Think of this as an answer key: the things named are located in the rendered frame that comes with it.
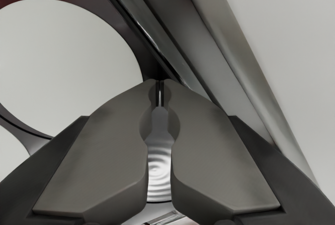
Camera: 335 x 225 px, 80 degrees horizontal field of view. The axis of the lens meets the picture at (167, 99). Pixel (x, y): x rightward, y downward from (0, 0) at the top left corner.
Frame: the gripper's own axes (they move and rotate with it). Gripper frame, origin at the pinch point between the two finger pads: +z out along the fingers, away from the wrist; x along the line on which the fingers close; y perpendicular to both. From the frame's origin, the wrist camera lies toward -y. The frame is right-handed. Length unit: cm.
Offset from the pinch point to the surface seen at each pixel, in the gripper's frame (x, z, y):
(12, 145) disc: -11.6, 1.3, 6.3
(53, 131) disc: -8.0, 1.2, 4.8
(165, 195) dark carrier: 0.6, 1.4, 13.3
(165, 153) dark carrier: 0.5, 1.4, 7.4
